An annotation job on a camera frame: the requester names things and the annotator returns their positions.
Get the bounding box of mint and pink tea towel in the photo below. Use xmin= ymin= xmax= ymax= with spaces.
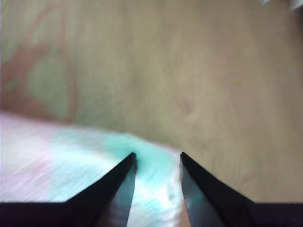
xmin=0 ymin=111 xmax=187 ymax=227

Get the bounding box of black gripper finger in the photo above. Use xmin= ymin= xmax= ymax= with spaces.
xmin=66 ymin=152 xmax=138 ymax=227
xmin=179 ymin=152 xmax=256 ymax=227

